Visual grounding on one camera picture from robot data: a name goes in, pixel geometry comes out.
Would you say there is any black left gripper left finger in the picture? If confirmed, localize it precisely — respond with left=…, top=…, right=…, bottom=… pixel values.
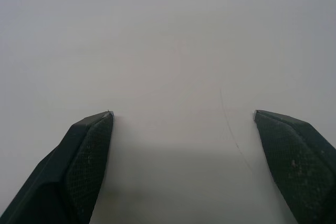
left=0, top=110, right=115, bottom=224

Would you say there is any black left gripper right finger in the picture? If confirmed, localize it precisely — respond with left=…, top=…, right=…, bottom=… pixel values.
left=253, top=109, right=336, bottom=224

